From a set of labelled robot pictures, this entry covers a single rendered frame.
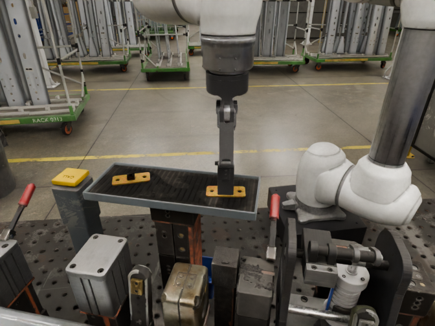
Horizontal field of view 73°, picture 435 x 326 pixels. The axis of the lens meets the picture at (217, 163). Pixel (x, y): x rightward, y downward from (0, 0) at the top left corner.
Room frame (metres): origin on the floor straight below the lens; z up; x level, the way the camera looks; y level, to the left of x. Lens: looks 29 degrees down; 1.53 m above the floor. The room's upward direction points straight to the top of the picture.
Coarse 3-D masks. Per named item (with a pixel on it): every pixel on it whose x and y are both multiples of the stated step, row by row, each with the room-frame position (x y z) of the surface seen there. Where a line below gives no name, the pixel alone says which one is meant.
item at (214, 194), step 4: (208, 188) 0.54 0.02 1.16; (212, 188) 0.54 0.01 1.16; (216, 188) 0.54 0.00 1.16; (236, 188) 0.54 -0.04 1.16; (240, 188) 0.54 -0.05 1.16; (244, 188) 0.54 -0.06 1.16; (208, 192) 0.52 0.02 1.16; (212, 192) 0.52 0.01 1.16; (216, 192) 0.52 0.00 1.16; (236, 192) 0.52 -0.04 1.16; (244, 192) 0.52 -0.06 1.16; (208, 196) 0.51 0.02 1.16; (212, 196) 0.51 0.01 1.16; (216, 196) 0.51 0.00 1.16; (220, 196) 0.51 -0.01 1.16; (224, 196) 0.51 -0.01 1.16; (228, 196) 0.51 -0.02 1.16; (232, 196) 0.51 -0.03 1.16; (236, 196) 0.51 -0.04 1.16; (240, 196) 0.51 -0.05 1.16; (244, 196) 0.51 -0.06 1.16
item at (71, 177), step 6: (72, 168) 0.63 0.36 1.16; (60, 174) 0.60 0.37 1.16; (66, 174) 0.60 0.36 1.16; (72, 174) 0.60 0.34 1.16; (78, 174) 0.60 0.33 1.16; (84, 174) 0.60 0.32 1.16; (54, 180) 0.57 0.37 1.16; (60, 180) 0.57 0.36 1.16; (66, 180) 0.57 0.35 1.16; (72, 180) 0.57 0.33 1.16; (78, 180) 0.58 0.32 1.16
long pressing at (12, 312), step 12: (0, 312) 0.35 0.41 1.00; (12, 312) 0.35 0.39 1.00; (24, 312) 0.35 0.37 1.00; (0, 324) 0.33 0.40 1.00; (12, 324) 0.33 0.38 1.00; (24, 324) 0.33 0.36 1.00; (36, 324) 0.33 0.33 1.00; (48, 324) 0.33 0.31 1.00; (60, 324) 0.33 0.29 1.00; (72, 324) 0.33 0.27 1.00; (84, 324) 0.33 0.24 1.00
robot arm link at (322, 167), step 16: (320, 144) 0.95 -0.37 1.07; (304, 160) 0.92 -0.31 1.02; (320, 160) 0.88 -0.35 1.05; (336, 160) 0.87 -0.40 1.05; (304, 176) 0.90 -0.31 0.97; (320, 176) 0.86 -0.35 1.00; (336, 176) 0.84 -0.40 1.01; (304, 192) 0.89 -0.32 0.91; (320, 192) 0.85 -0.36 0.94; (336, 192) 0.81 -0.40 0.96
